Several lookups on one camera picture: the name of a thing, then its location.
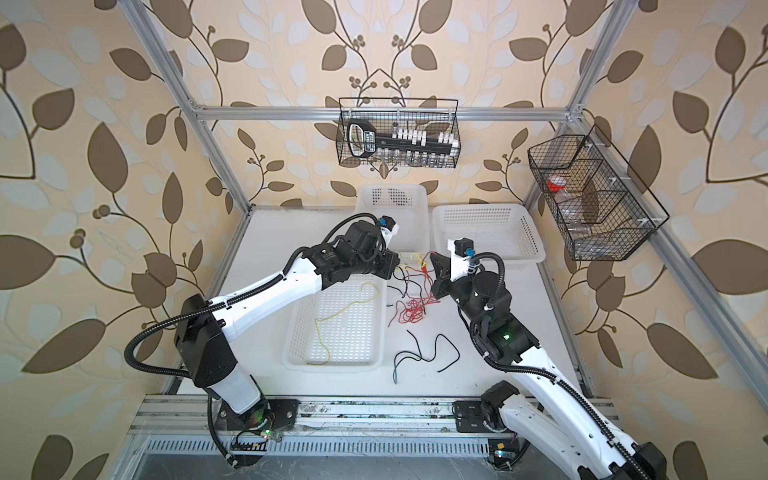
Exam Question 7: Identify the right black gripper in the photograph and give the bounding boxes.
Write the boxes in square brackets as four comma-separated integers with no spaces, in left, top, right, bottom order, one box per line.
[433,251,490,333]

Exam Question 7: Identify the black cable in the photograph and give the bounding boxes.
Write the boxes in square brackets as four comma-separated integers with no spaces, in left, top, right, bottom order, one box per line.
[392,329,462,385]
[386,266,424,301]

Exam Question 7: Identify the red cables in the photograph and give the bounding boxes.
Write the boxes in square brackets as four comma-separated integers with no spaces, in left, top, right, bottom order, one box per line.
[386,266,442,328]

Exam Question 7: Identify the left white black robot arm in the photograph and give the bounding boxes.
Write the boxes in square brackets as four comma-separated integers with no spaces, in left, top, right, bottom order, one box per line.
[124,212,399,431]

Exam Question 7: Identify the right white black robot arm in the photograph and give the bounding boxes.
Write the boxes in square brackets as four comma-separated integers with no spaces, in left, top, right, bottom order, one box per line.
[430,248,667,479]

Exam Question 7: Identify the far middle white plastic basket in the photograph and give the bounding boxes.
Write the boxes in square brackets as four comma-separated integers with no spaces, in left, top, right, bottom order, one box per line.
[356,184,430,253]

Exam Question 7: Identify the white plastic basket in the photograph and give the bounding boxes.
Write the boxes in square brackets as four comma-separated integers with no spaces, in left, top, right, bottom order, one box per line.
[356,184,430,253]
[432,204,546,265]
[282,275,387,373]

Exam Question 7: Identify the far right white plastic basket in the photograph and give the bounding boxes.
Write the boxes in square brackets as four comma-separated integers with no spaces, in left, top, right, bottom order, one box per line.
[432,204,546,265]

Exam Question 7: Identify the near white plastic basket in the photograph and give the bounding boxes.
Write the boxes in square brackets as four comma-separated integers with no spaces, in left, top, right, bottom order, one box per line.
[282,275,387,373]

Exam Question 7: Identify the black tool with white sockets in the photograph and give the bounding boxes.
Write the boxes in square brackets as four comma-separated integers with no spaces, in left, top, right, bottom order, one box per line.
[344,119,461,158]

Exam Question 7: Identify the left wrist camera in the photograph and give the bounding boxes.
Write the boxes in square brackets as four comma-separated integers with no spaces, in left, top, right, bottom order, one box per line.
[379,215,399,248]

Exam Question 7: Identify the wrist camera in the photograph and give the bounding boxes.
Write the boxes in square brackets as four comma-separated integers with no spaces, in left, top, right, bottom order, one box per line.
[379,215,399,248]
[447,237,476,281]

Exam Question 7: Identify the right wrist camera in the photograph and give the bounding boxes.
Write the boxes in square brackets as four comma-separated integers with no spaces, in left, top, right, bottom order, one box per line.
[447,237,476,281]

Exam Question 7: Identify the black wire basket on back wall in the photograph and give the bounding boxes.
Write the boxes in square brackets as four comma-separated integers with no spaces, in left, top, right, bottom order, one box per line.
[335,95,462,169]

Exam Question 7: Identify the black wire basket on wall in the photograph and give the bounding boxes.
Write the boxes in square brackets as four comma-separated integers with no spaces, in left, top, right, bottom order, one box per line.
[527,125,670,261]
[335,95,462,169]

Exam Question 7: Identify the red item in wire basket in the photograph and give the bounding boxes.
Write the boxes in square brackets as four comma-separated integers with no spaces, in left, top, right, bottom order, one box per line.
[546,174,567,194]

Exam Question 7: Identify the black wire basket on right wall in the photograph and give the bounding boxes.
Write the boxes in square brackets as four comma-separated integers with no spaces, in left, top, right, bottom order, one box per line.
[527,125,670,261]

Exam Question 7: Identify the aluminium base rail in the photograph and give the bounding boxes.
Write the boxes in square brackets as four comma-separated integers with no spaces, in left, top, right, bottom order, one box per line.
[128,394,619,457]

